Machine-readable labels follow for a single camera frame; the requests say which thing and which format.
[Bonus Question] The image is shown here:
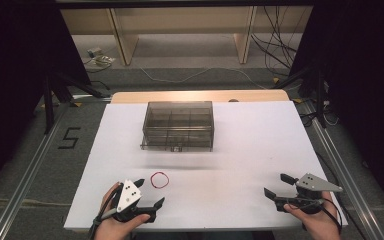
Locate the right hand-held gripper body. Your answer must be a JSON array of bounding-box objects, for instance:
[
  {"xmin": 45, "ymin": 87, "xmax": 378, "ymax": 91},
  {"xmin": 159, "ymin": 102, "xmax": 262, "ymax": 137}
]
[{"xmin": 274, "ymin": 172, "xmax": 344, "ymax": 215}]

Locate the beige floor cable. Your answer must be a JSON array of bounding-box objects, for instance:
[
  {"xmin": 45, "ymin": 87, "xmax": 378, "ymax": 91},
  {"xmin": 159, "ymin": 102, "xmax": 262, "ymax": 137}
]
[{"xmin": 0, "ymin": 198, "xmax": 73, "ymax": 208}]

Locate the black tripod stand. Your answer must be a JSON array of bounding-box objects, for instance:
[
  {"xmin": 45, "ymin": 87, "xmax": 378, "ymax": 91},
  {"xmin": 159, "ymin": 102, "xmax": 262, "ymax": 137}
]
[
  {"xmin": 272, "ymin": 62, "xmax": 330, "ymax": 130},
  {"xmin": 42, "ymin": 70, "xmax": 113, "ymax": 135}
]

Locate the black curtain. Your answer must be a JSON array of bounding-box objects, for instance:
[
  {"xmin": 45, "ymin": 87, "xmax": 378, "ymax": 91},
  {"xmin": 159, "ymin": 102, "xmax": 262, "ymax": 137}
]
[
  {"xmin": 0, "ymin": 0, "xmax": 92, "ymax": 203},
  {"xmin": 289, "ymin": 0, "xmax": 384, "ymax": 219}
]

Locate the white power adapter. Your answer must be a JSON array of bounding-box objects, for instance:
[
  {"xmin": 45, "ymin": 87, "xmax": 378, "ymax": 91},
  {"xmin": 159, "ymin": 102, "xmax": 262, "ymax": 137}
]
[{"xmin": 86, "ymin": 47, "xmax": 103, "ymax": 59}]

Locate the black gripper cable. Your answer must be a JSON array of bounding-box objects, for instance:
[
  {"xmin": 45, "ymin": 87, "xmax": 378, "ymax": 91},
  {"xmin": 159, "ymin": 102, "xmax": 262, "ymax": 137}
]
[
  {"xmin": 319, "ymin": 198, "xmax": 344, "ymax": 235},
  {"xmin": 87, "ymin": 184, "xmax": 122, "ymax": 240}
]

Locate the white floor cable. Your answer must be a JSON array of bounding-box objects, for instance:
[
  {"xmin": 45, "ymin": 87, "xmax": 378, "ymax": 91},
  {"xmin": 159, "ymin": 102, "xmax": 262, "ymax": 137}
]
[{"xmin": 139, "ymin": 66, "xmax": 268, "ymax": 90}]

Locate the light wooden table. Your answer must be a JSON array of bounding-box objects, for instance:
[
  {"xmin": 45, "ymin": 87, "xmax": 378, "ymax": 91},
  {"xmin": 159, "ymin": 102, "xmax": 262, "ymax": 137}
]
[{"xmin": 110, "ymin": 88, "xmax": 291, "ymax": 105}]

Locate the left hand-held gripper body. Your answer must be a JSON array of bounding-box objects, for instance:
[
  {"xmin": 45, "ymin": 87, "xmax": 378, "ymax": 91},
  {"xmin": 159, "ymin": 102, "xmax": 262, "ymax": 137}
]
[{"xmin": 111, "ymin": 179, "xmax": 158, "ymax": 224}]

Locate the light wooden desk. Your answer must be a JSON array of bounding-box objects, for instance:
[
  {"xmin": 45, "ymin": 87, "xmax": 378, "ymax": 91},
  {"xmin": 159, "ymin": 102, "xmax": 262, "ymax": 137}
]
[{"xmin": 59, "ymin": 5, "xmax": 314, "ymax": 67}]

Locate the coiled white cable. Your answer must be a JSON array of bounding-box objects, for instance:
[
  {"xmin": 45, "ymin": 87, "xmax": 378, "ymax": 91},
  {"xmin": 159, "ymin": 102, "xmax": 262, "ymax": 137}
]
[{"xmin": 85, "ymin": 54, "xmax": 117, "ymax": 74}]

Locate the person's right hand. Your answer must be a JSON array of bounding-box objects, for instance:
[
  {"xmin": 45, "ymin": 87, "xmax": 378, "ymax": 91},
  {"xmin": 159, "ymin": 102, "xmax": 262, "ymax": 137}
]
[{"xmin": 283, "ymin": 191, "xmax": 343, "ymax": 240}]

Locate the white table board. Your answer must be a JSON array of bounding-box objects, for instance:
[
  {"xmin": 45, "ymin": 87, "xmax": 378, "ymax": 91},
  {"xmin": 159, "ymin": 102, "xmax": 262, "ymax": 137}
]
[{"xmin": 63, "ymin": 101, "xmax": 349, "ymax": 232}]

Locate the aluminium floor rail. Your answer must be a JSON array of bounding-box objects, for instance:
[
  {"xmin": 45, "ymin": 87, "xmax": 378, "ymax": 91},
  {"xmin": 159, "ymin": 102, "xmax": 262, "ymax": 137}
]
[
  {"xmin": 303, "ymin": 99, "xmax": 384, "ymax": 240},
  {"xmin": 0, "ymin": 105, "xmax": 68, "ymax": 240}
]

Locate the clear plastic drawer box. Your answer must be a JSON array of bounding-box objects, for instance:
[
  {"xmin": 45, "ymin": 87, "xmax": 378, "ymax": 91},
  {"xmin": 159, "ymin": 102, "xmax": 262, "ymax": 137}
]
[{"xmin": 140, "ymin": 100, "xmax": 215, "ymax": 153}]

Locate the red rubber band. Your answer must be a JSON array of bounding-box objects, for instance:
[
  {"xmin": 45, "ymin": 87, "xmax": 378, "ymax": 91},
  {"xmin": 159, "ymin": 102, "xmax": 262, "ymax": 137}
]
[{"xmin": 150, "ymin": 171, "xmax": 170, "ymax": 190}]

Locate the person's left hand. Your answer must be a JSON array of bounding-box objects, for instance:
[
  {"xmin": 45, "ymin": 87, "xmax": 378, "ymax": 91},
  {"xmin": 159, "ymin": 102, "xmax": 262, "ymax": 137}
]
[{"xmin": 94, "ymin": 181, "xmax": 151, "ymax": 240}]

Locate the bundle of black cables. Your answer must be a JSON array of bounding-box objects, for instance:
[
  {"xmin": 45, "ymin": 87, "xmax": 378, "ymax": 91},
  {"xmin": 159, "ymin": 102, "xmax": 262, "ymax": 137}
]
[{"xmin": 249, "ymin": 5, "xmax": 303, "ymax": 70}]

